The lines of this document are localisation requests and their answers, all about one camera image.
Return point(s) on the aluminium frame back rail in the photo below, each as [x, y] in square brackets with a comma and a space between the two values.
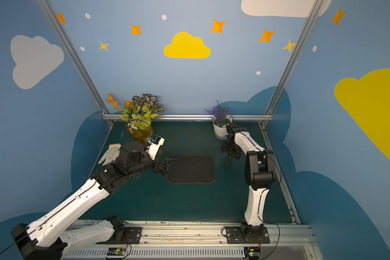
[196, 117]

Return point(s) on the cleaver knife black handle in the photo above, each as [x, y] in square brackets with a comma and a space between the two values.
[228, 160]

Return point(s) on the small circuit board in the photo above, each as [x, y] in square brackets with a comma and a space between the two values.
[115, 253]
[252, 253]

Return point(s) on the right small circuit board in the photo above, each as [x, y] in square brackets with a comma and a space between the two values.
[252, 253]

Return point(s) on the aluminium front rail platform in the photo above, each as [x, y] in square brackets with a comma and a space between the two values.
[198, 240]

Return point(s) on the black cutting board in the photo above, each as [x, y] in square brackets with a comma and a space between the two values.
[191, 169]

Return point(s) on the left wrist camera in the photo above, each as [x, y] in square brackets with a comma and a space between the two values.
[154, 144]

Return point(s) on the white work glove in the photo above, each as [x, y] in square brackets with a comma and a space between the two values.
[110, 155]

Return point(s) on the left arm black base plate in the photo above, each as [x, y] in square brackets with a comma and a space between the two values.
[131, 234]

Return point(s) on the left small circuit board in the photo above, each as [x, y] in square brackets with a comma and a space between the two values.
[115, 253]

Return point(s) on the green plant in amber vase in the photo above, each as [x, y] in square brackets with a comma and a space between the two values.
[138, 115]

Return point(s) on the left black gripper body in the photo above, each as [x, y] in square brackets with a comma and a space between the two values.
[161, 166]

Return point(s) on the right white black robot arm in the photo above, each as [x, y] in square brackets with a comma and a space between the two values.
[259, 174]

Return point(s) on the lavender plant in white pot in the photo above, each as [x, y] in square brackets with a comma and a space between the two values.
[220, 116]

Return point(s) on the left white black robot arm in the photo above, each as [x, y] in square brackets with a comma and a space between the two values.
[48, 237]

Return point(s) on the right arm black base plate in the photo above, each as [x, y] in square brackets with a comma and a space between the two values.
[246, 235]

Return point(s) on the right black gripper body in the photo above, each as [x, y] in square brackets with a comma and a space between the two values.
[231, 151]

